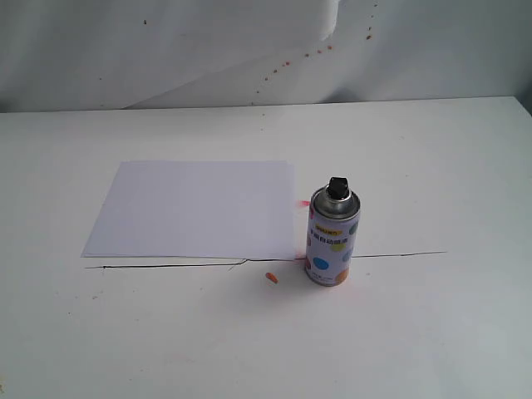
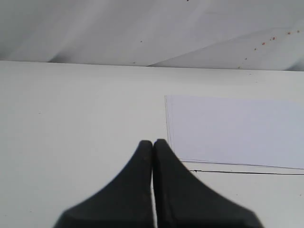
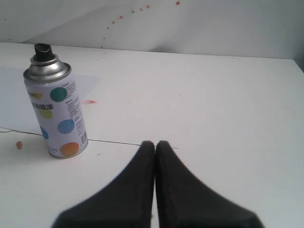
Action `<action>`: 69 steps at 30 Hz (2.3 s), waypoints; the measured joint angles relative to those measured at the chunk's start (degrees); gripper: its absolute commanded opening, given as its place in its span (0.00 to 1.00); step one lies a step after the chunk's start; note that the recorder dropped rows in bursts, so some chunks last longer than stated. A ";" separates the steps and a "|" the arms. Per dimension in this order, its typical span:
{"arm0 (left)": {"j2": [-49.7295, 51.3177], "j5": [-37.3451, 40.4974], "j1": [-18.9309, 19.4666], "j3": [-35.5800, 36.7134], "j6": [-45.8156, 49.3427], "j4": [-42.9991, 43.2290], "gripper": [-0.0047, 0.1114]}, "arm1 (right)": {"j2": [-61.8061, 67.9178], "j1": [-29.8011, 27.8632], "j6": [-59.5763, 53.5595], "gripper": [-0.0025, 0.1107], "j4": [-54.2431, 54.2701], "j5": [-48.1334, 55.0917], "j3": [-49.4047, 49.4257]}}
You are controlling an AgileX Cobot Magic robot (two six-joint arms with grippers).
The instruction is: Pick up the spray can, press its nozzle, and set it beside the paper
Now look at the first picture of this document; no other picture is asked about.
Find small orange scrap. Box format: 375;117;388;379
265;273;278;284

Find white backdrop cloth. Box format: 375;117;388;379
1;1;531;112

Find white dotted spray paint can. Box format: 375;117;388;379
304;177;361;287

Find white paper sheet stack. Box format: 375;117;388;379
82;160;296;259

